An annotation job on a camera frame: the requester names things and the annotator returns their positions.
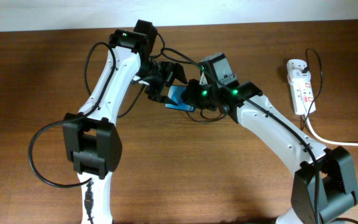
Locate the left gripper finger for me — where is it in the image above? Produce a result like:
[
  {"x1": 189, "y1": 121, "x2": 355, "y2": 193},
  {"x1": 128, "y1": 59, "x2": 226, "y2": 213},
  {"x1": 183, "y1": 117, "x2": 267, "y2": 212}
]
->
[
  {"x1": 169, "y1": 63, "x2": 188, "y2": 85},
  {"x1": 147, "y1": 91, "x2": 174, "y2": 103}
]

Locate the blue Galaxy smartphone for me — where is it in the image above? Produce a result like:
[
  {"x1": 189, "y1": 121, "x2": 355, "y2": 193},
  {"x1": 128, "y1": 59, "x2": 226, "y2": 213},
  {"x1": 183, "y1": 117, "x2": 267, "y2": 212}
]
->
[{"x1": 165, "y1": 85, "x2": 196, "y2": 112}]

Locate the black charger cable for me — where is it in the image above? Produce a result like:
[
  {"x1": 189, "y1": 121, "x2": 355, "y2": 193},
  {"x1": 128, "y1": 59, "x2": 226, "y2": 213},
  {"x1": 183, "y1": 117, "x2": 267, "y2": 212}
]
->
[{"x1": 185, "y1": 48, "x2": 324, "y2": 131}]

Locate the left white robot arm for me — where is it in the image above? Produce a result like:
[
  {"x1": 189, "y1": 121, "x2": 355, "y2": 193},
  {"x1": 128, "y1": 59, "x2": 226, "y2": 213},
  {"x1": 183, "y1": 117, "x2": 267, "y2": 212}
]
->
[{"x1": 63, "y1": 20, "x2": 188, "y2": 223}]

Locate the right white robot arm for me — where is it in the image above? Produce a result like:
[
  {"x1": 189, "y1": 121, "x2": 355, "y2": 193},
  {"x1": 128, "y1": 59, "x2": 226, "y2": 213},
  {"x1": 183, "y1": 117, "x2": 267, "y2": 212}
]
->
[{"x1": 183, "y1": 53, "x2": 358, "y2": 223}]

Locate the white power strip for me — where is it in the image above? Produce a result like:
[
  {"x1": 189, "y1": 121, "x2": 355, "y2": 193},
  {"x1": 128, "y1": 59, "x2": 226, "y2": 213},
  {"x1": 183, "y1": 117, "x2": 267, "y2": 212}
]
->
[{"x1": 287, "y1": 59, "x2": 316, "y2": 115}]

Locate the white power strip cord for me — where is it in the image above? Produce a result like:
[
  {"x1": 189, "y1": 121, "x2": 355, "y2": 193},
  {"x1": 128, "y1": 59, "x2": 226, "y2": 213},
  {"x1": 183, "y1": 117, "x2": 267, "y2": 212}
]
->
[{"x1": 304, "y1": 102, "x2": 358, "y2": 149}]

